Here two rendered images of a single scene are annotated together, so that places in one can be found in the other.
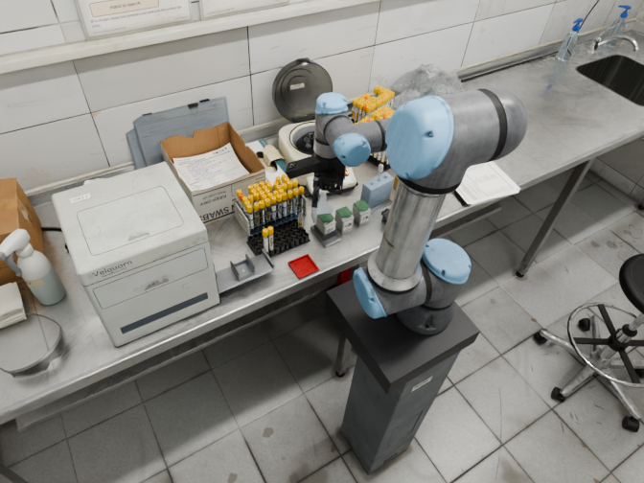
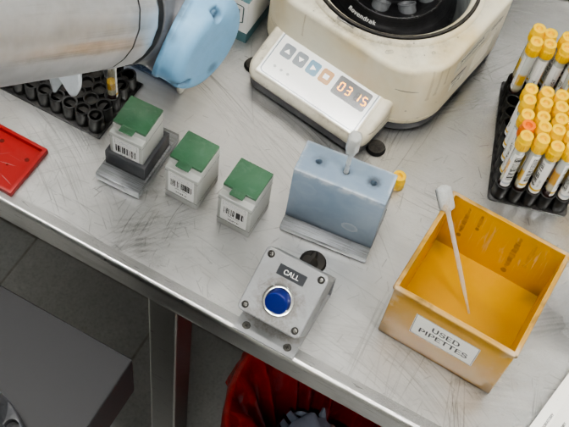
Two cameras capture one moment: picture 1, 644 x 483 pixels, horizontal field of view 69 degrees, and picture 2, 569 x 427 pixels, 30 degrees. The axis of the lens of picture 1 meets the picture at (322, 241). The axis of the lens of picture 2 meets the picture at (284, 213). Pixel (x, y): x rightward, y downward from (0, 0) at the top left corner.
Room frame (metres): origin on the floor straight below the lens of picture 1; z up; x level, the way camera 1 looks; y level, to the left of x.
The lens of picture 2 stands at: (0.77, -0.63, 1.87)
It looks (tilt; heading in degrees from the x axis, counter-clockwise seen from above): 59 degrees down; 54
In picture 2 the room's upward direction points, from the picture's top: 11 degrees clockwise
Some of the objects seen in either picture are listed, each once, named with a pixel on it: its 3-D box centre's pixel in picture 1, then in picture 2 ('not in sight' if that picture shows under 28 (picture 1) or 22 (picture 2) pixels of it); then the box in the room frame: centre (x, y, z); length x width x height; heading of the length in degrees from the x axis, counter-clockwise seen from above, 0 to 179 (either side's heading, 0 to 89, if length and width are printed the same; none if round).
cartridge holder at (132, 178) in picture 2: (325, 231); (137, 151); (1.01, -0.01, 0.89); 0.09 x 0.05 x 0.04; 37
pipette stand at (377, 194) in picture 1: (376, 192); (339, 197); (1.17, -0.17, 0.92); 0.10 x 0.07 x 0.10; 131
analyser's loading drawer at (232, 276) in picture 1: (236, 272); not in sight; (0.80, 0.23, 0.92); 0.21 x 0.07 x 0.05; 125
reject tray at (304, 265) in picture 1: (303, 265); (3, 158); (0.87, 0.05, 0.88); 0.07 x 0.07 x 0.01; 35
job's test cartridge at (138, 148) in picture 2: (325, 224); (137, 136); (1.01, -0.01, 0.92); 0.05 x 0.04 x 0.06; 37
